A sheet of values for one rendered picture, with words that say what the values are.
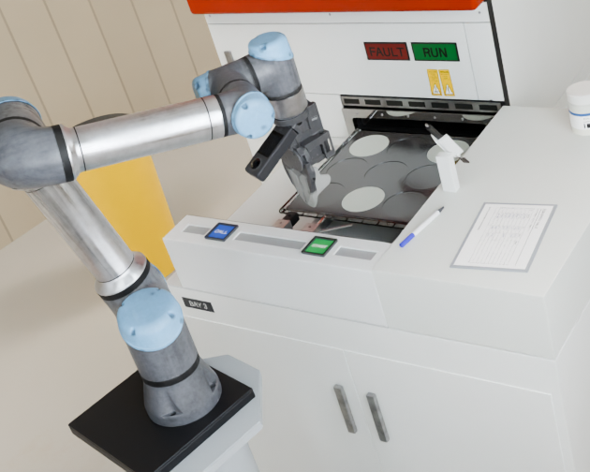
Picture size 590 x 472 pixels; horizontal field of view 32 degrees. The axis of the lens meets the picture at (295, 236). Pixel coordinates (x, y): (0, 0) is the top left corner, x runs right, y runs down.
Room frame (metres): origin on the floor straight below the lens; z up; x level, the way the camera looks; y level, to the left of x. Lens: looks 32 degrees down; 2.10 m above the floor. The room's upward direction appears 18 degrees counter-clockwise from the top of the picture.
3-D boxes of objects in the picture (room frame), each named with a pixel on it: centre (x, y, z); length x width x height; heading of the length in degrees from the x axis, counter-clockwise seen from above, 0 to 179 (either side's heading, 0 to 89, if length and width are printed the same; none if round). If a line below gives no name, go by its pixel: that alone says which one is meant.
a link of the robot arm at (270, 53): (1.78, -0.06, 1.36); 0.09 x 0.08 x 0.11; 101
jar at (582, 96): (1.85, -0.66, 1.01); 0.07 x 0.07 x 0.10
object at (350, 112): (2.22, -0.38, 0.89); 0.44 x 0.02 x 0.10; 47
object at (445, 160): (1.81, -0.35, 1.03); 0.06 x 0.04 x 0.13; 137
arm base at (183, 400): (1.57, 0.30, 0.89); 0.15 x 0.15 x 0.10
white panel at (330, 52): (2.35, -0.26, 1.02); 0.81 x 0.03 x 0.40; 47
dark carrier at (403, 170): (2.06, -0.25, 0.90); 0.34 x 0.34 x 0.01; 47
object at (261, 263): (1.84, 0.05, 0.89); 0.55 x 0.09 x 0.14; 47
